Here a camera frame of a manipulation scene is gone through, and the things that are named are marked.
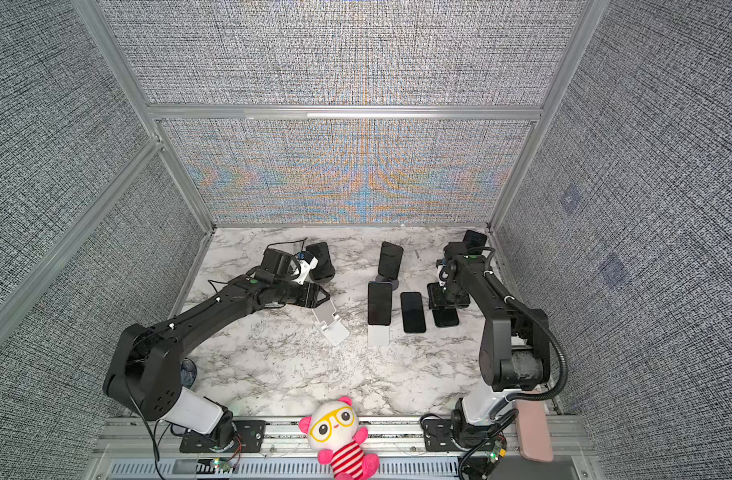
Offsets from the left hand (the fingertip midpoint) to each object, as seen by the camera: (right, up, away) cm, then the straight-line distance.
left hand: (322, 295), depth 86 cm
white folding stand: (+2, -9, +2) cm, 9 cm away
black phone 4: (+35, -6, 0) cm, 36 cm away
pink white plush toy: (+5, -28, -18) cm, 34 cm away
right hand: (+36, -3, +5) cm, 37 cm away
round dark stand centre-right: (+22, +3, +17) cm, 28 cm away
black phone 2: (+46, +16, +7) cm, 49 cm away
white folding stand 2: (+16, -13, +4) cm, 21 cm away
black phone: (+22, +10, +26) cm, 35 cm away
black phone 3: (+16, -2, 0) cm, 16 cm away
